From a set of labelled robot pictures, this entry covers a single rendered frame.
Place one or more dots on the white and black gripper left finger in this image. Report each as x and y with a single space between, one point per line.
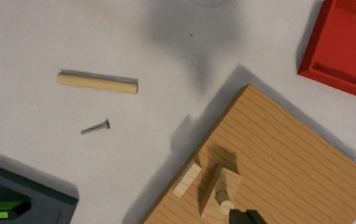
237 217

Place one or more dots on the wooden dowel pin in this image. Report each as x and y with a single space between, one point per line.
224 202

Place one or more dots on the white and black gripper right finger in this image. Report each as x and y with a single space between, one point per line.
254 216

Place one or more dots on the tan wooden rod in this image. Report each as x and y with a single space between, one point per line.
95 83

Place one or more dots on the small wooden block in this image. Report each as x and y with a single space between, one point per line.
225 179

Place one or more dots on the brown wooden board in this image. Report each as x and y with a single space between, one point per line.
291 175

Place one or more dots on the red shallow tray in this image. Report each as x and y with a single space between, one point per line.
332 49

